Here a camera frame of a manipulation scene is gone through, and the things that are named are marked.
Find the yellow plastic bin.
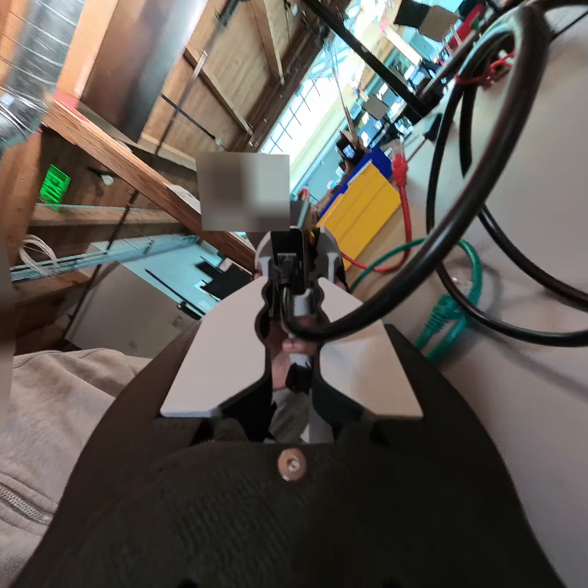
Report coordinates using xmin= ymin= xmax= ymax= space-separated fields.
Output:
xmin=316 ymin=164 xmax=402 ymax=273

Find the black cable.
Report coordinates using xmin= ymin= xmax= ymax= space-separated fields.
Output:
xmin=278 ymin=0 xmax=588 ymax=348

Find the green exit sign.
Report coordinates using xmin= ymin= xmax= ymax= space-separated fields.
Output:
xmin=38 ymin=164 xmax=73 ymax=213

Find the blue plastic bin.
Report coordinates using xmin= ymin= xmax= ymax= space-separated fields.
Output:
xmin=322 ymin=146 xmax=394 ymax=217

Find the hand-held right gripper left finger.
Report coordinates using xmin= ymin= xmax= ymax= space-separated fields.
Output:
xmin=159 ymin=277 xmax=276 ymax=420

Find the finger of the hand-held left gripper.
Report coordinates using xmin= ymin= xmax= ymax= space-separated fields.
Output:
xmin=254 ymin=231 xmax=277 ymax=282
xmin=316 ymin=228 xmax=344 ymax=286

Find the black network adapter box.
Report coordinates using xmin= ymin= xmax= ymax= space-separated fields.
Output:
xmin=270 ymin=228 xmax=307 ymax=296

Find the red twist tie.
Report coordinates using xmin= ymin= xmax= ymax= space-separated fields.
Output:
xmin=455 ymin=51 xmax=516 ymax=88

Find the person's left hand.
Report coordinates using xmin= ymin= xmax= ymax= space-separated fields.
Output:
xmin=270 ymin=318 xmax=299 ymax=356

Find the wooden ceiling beam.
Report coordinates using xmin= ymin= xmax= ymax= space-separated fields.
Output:
xmin=40 ymin=99 xmax=258 ymax=269

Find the red ethernet cable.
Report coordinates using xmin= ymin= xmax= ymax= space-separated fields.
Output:
xmin=340 ymin=141 xmax=413 ymax=273

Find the white cable coil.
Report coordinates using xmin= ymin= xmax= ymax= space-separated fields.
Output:
xmin=17 ymin=233 xmax=59 ymax=277

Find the silver air duct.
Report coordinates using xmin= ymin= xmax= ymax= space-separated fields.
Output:
xmin=0 ymin=0 xmax=90 ymax=145

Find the black steel column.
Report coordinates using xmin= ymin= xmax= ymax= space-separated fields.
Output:
xmin=301 ymin=0 xmax=425 ymax=122

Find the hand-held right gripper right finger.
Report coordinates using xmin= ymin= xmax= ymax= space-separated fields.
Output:
xmin=312 ymin=278 xmax=424 ymax=420

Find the green ethernet cable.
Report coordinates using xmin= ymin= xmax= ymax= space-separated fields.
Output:
xmin=351 ymin=239 xmax=483 ymax=364

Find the person's left forearm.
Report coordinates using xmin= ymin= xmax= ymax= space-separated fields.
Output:
xmin=270 ymin=390 xmax=309 ymax=443

